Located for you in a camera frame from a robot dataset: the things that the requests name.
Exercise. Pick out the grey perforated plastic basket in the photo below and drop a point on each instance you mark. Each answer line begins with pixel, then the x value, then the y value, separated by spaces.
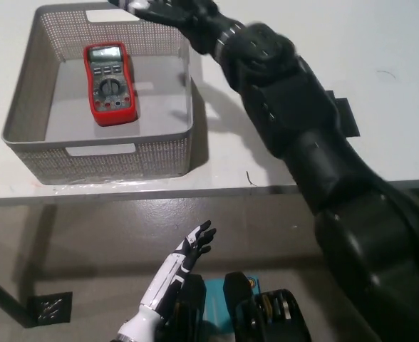
pixel 159 156

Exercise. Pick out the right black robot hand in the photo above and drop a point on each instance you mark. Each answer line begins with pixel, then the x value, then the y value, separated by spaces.
pixel 181 14

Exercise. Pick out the black and teal robot body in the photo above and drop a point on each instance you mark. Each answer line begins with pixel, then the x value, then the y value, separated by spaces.
pixel 245 310

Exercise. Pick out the black tape patch on table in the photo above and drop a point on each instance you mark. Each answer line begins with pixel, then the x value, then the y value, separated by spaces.
pixel 345 114

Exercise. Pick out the black metal table leg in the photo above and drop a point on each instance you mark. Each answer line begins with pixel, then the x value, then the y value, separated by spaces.
pixel 3 297

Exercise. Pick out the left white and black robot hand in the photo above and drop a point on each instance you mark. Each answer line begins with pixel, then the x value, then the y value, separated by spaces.
pixel 195 246

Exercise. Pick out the red digital multimeter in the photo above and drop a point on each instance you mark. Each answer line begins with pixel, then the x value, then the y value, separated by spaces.
pixel 111 87

